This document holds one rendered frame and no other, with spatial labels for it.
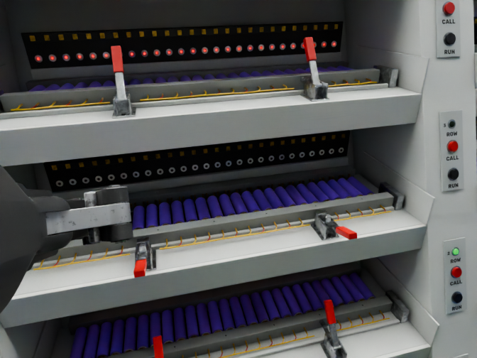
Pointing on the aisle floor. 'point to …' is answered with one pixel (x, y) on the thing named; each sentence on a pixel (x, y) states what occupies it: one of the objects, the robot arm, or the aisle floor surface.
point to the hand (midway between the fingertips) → (76, 218)
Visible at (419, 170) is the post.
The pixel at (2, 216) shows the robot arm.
